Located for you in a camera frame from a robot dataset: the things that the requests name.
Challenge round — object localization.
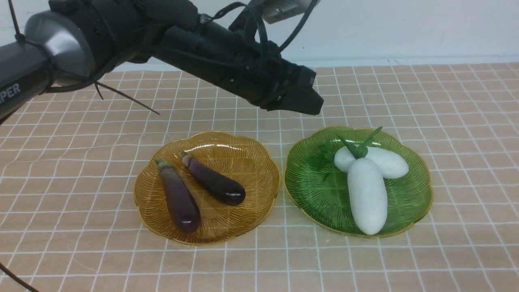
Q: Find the amber ribbed glass plate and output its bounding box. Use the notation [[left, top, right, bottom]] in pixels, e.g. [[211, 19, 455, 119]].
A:
[[133, 131, 281, 246]]

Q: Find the purple toy eggplant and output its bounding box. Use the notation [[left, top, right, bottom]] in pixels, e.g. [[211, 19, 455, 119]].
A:
[[154, 157, 202, 234], [179, 151, 246, 206]]

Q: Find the green ribbed glass plate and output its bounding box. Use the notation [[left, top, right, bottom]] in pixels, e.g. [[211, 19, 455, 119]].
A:
[[284, 126, 434, 238]]

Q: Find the white toy radish with leaves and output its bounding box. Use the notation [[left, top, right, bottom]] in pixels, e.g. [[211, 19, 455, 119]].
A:
[[334, 127, 388, 236]]

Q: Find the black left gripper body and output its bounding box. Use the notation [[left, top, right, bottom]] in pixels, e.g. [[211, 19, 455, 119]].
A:
[[227, 41, 316, 110]]

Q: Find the black cable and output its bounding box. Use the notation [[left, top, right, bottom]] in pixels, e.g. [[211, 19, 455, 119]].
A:
[[94, 81, 161, 115]]

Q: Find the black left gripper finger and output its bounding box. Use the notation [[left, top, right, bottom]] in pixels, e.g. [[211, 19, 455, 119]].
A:
[[266, 86, 324, 115]]

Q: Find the orange grid tablecloth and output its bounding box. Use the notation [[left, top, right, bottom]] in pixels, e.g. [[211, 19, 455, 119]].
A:
[[0, 63, 519, 292]]

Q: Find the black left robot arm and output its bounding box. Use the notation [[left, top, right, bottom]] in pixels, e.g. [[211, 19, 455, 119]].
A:
[[0, 0, 323, 122]]

